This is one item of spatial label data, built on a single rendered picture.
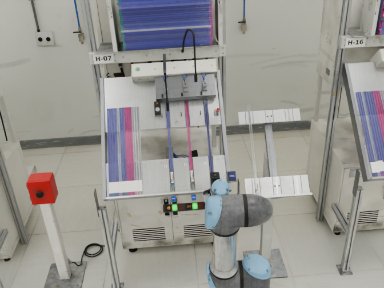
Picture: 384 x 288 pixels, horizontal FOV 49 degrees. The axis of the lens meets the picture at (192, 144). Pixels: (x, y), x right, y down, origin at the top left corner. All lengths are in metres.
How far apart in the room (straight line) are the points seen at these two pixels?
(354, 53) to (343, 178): 0.79
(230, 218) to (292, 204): 2.00
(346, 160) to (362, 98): 0.43
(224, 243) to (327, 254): 1.55
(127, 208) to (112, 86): 0.79
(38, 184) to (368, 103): 1.94
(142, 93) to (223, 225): 1.21
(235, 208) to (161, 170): 0.95
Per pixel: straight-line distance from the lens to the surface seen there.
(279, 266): 2.90
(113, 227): 2.78
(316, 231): 3.21
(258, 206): 1.47
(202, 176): 2.32
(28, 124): 4.47
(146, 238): 2.92
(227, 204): 1.46
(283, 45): 4.13
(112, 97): 2.48
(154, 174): 2.33
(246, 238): 3.09
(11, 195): 3.09
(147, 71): 2.43
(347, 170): 2.84
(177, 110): 2.42
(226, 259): 1.68
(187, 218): 2.81
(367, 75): 2.74
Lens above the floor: 2.07
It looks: 29 degrees down
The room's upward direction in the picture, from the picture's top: 3 degrees counter-clockwise
